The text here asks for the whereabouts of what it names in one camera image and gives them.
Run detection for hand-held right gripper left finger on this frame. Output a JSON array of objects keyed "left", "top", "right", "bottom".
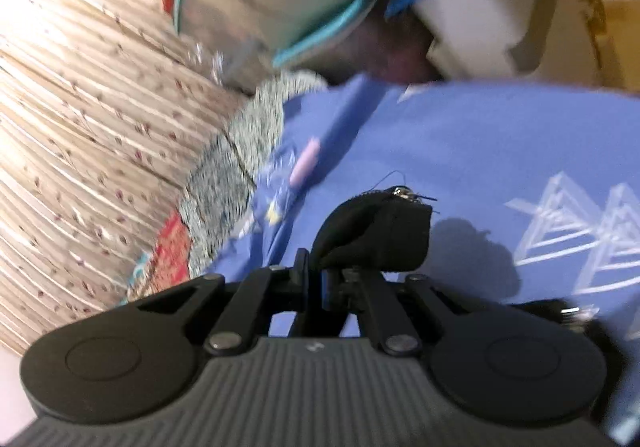
[{"left": 137, "top": 248, "right": 311, "bottom": 356}]

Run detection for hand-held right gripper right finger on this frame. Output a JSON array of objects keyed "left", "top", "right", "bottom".
[{"left": 322, "top": 268, "right": 468, "bottom": 356}]

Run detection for black pants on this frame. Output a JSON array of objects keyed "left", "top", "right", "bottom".
[{"left": 311, "top": 186, "right": 632, "bottom": 443}]

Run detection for small pink object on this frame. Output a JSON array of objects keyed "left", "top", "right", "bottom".
[{"left": 290, "top": 137, "right": 321, "bottom": 188}]

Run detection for grey speckled cloth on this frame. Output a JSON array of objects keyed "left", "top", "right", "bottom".
[{"left": 182, "top": 70, "right": 328, "bottom": 278}]

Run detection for red teal printed cloth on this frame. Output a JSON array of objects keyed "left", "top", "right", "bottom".
[{"left": 122, "top": 211, "right": 195, "bottom": 304}]

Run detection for blue printed bedsheet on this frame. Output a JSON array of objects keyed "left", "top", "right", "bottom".
[{"left": 197, "top": 76, "right": 640, "bottom": 447}]

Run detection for teal edged cloth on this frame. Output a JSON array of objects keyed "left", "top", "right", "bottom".
[{"left": 272, "top": 0, "right": 381, "bottom": 70}]

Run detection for dark cloth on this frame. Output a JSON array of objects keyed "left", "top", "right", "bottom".
[{"left": 345, "top": 10, "right": 443, "bottom": 84}]

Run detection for beige striped floral cloth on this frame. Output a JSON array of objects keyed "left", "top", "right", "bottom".
[{"left": 0, "top": 0, "right": 251, "bottom": 358}]

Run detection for white foam box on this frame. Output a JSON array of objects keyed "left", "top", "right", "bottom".
[{"left": 412, "top": 0, "right": 556, "bottom": 78}]

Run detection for yellow wooden furniture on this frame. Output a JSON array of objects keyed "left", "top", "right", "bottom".
[{"left": 550, "top": 0, "right": 640, "bottom": 93}]

